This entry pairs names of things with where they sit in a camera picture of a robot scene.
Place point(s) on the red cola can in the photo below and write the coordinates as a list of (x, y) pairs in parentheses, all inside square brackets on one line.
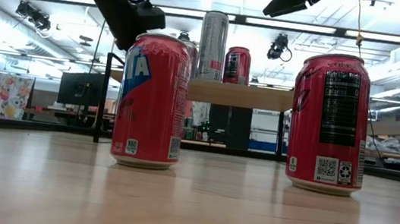
[(307, 140), (242, 63)]

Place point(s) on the tall slim black-top can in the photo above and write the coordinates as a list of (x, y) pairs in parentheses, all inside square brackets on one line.
[(213, 44)]

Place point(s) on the red Fanta can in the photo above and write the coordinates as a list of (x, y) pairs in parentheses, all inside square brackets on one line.
[(150, 113)]

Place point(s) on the overhead light bar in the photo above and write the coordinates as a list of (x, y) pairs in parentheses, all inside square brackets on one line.
[(240, 19)]

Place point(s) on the black computer monitor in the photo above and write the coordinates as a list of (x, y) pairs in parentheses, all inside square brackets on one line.
[(80, 87)]

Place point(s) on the black ceiling spotlight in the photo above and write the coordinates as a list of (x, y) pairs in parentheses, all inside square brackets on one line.
[(34, 16)]

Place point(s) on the black cabinet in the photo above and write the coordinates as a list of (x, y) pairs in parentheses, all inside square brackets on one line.
[(238, 128)]

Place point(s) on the floral patterned cloth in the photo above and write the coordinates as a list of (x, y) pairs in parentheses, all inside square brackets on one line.
[(3, 95)]

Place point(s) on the blue storage bin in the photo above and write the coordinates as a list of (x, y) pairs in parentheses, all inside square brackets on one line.
[(262, 146)]

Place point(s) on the plastic-wrapped bundles pile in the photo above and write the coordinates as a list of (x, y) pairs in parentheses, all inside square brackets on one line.
[(391, 145)]

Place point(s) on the black hanging camera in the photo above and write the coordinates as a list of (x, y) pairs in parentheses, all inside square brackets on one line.
[(279, 45)]

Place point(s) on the wooden shelf with black frame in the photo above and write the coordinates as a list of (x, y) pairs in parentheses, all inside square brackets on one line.
[(247, 97)]

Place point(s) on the black table frame rails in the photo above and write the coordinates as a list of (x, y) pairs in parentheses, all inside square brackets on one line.
[(30, 126)]

